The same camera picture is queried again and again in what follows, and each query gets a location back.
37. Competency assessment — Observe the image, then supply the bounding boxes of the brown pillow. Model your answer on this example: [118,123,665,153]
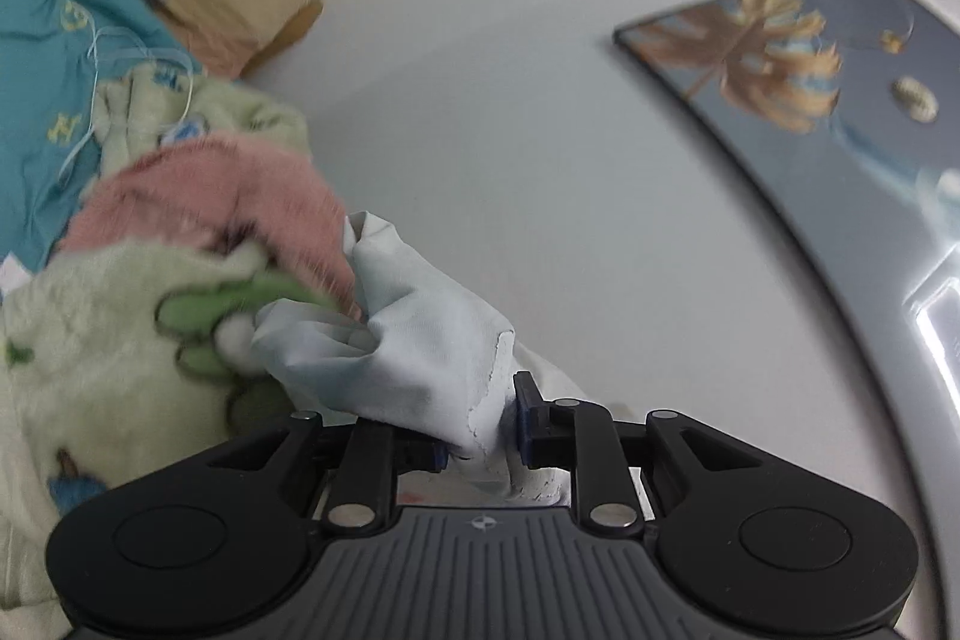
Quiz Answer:
[238,0,325,81]

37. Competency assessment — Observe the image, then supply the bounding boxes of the green plush cartoon blanket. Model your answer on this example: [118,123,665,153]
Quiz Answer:
[0,66,353,611]

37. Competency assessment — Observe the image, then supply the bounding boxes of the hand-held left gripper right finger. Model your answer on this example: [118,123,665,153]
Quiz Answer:
[513,370,751,534]

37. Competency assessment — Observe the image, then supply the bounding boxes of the framed leaf wall picture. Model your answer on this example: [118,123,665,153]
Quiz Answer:
[613,0,960,485]

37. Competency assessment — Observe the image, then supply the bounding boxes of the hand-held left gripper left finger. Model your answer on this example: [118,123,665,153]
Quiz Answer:
[204,410,451,531]

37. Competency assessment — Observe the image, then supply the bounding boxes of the teal patterned bedsheet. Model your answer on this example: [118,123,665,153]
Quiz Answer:
[0,0,205,274]

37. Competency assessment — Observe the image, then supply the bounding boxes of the white T-shirt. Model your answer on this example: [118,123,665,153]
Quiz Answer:
[251,209,593,510]

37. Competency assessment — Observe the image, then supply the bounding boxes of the white charging cable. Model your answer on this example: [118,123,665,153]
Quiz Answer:
[58,23,199,188]

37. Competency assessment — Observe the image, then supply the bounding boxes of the pink fluffy blanket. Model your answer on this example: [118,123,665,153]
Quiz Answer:
[56,134,362,320]

